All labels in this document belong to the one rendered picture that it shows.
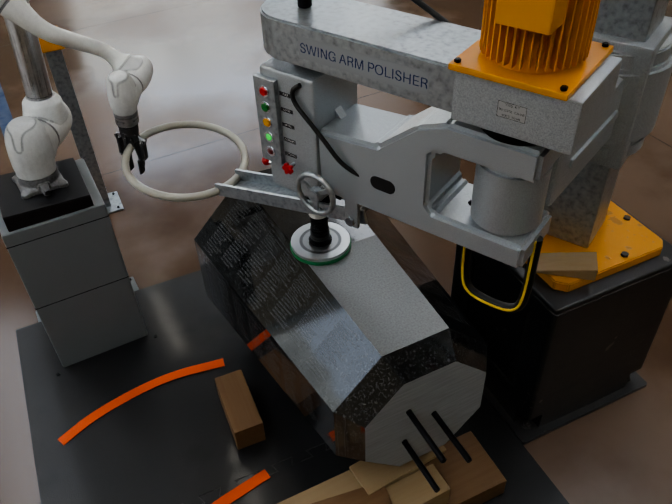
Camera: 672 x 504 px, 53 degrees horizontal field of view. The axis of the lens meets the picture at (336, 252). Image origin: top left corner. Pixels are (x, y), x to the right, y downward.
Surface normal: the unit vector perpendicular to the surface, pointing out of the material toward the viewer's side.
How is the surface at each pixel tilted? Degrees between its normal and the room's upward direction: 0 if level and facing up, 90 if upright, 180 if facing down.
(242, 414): 0
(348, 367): 45
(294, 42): 90
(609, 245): 0
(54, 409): 0
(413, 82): 90
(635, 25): 90
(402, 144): 90
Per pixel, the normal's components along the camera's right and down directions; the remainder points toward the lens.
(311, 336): -0.64, -0.29
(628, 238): -0.04, -0.75
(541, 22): -0.58, 0.55
